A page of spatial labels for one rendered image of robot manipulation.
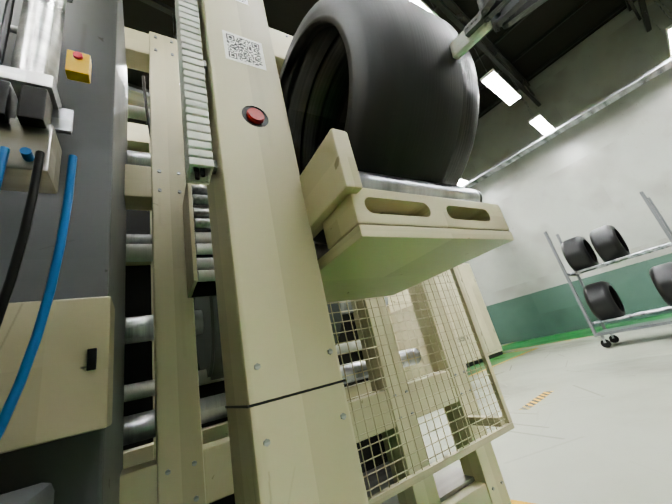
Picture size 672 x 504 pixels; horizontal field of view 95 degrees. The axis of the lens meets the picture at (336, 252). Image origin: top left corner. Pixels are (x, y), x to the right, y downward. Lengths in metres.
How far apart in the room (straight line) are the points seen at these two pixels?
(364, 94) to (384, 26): 0.11
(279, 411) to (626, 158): 12.02
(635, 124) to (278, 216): 12.17
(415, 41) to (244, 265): 0.46
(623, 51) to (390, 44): 12.84
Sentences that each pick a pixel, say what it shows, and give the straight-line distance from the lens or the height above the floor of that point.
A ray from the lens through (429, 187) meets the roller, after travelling 0.59.
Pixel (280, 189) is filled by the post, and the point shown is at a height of 0.92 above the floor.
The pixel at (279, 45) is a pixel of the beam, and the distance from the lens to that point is 1.30.
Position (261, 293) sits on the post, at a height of 0.75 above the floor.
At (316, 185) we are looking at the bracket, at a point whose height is 0.90.
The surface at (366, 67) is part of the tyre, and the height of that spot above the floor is 1.08.
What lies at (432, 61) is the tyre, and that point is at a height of 1.08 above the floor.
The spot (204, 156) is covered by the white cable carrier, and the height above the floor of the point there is 0.97.
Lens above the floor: 0.64
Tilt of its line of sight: 19 degrees up
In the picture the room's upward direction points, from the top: 13 degrees counter-clockwise
